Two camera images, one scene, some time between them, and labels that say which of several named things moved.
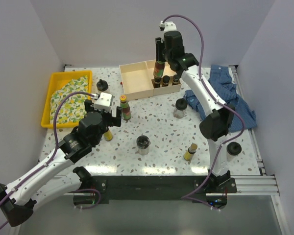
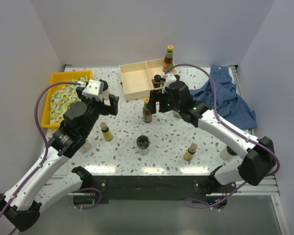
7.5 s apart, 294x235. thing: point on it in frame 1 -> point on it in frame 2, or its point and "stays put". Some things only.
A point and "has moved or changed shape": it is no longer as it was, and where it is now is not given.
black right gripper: (159, 45) -> (152, 105)
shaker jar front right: (233, 149) stays put
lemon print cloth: (71, 109) stays put
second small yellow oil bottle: (189, 153) stays put
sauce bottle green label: (126, 114) -> (147, 116)
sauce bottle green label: (158, 71) has moved or changed shape
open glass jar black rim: (143, 143) stays put
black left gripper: (112, 120) -> (111, 108)
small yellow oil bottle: (108, 136) stays put
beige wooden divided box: (138, 81) stays put
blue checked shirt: (224, 87) stays put
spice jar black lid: (157, 82) stays put
